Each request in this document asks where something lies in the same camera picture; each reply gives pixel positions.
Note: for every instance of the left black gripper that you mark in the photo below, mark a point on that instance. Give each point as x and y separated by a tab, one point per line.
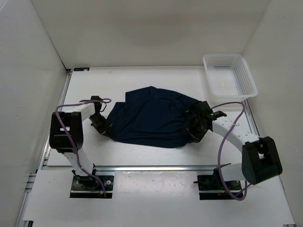
103	130

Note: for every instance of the aluminium rail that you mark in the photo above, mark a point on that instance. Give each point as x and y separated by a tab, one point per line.
250	119
47	148
155	168

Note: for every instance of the aluminium left rail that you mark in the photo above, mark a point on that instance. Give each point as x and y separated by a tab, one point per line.
47	148

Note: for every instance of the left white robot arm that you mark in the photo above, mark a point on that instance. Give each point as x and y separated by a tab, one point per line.
66	131

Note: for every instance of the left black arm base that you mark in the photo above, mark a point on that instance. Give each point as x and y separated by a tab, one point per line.
87	187

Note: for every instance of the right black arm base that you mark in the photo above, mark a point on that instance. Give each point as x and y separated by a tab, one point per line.
210	188

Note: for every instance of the navy blue shorts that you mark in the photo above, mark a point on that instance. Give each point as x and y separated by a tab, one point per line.
152	117

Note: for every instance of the blue corner label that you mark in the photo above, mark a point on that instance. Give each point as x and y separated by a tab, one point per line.
81	69

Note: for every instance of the white plastic mesh basket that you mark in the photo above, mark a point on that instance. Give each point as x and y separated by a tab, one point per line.
229	76

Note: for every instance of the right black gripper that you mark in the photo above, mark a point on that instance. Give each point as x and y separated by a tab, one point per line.
197	135

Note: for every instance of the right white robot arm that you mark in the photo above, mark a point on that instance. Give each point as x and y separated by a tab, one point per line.
259	156

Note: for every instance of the aluminium front rail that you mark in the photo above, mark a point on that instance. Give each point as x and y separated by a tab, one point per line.
155	168

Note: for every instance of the aluminium right rail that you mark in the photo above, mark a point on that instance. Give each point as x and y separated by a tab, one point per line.
250	119

